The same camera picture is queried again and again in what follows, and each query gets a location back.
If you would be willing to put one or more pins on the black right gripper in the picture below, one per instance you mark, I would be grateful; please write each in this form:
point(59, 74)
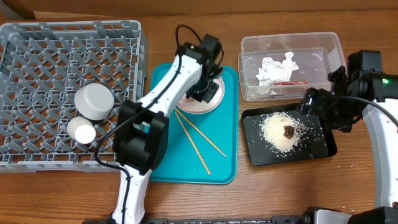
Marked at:
point(315, 101)

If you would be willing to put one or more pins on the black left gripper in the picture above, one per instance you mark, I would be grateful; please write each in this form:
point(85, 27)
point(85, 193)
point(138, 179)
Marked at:
point(208, 95)

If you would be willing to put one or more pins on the wooden chopstick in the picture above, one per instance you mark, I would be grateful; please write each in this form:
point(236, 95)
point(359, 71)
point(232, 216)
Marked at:
point(193, 144)
point(200, 132)

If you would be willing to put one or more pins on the brown food scrap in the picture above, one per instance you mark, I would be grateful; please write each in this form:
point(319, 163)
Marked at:
point(289, 132)

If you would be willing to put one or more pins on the red snack wrapper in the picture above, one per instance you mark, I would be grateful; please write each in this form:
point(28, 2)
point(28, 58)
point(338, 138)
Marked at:
point(289, 83)

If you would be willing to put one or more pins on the pile of rice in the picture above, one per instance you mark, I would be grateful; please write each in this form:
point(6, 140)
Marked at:
point(272, 131)

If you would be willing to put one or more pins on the white napkin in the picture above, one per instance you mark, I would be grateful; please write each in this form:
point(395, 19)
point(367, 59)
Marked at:
point(272, 71)

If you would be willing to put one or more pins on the grey shallow bowl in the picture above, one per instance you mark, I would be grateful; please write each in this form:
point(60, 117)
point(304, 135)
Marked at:
point(94, 101)

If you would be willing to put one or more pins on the white paper cup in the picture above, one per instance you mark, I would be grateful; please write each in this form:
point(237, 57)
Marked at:
point(81, 130)

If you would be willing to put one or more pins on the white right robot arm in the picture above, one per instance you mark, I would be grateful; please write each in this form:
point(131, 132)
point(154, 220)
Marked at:
point(369, 94)

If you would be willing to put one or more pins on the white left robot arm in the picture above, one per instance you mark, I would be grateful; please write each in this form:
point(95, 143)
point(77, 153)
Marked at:
point(141, 134)

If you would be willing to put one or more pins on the large white round plate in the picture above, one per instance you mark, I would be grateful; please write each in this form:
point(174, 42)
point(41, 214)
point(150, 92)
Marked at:
point(193, 106)

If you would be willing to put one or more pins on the teal plastic tray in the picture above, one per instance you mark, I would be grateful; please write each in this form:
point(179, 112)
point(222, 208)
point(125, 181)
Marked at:
point(181, 163)

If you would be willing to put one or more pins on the black plastic tray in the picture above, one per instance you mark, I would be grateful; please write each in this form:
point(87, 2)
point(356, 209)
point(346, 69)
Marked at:
point(317, 142)

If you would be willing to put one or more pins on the clear plastic bin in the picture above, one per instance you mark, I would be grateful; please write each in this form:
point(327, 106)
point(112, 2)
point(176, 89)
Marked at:
point(316, 54)

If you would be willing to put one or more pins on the grey plastic dish rack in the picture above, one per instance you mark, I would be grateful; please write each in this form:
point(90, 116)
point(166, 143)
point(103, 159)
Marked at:
point(42, 66)

